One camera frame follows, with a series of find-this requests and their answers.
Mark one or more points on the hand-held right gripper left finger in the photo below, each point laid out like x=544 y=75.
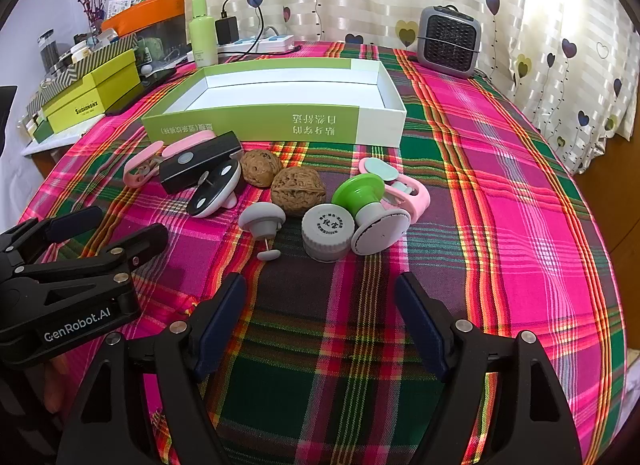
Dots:
x=220 y=325

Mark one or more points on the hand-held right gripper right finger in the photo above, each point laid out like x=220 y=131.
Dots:
x=425 y=330

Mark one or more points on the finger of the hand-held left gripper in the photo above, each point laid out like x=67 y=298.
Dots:
x=75 y=225
x=100 y=270

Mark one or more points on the plain pink clip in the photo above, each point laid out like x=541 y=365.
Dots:
x=135 y=172

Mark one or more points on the green white round device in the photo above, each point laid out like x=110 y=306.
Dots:
x=380 y=232

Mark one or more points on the grey mushroom-shaped device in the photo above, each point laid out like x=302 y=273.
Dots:
x=260 y=217

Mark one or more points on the pink white roller block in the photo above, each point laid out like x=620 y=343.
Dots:
x=417 y=200

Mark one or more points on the black oval device white dots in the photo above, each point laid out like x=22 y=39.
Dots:
x=210 y=195

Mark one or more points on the small white jar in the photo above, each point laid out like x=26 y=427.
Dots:
x=327 y=230

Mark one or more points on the brown walnut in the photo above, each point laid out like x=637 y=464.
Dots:
x=297 y=190
x=260 y=170

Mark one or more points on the black rectangular device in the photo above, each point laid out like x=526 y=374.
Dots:
x=220 y=150

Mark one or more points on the green white cardboard box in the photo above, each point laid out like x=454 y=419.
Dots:
x=250 y=122

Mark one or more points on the person's left hand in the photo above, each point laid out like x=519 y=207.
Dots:
x=52 y=395

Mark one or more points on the white side table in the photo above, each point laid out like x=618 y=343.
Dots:
x=45 y=145

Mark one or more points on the dark green box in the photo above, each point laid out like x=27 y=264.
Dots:
x=39 y=131

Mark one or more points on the yellow-green shoebox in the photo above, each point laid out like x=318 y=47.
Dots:
x=100 y=85

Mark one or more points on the pink green plaid tablecloth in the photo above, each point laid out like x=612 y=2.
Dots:
x=500 y=195

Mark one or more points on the black phone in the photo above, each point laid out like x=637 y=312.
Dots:
x=145 y=85

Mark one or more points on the zigzag patterned box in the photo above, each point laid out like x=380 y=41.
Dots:
x=95 y=57

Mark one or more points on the dark glass jar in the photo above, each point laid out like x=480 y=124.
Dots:
x=50 y=52

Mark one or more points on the dark clear storage box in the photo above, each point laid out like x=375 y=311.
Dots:
x=165 y=45

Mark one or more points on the orange plastic bin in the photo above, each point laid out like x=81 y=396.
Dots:
x=145 y=12

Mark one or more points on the light green bottle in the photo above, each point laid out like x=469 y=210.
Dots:
x=202 y=40

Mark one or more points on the black charger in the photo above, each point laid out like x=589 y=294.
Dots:
x=226 y=31

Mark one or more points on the white blue power strip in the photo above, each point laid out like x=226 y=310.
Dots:
x=270 y=42

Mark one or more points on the grey space heater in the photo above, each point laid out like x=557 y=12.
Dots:
x=447 y=42

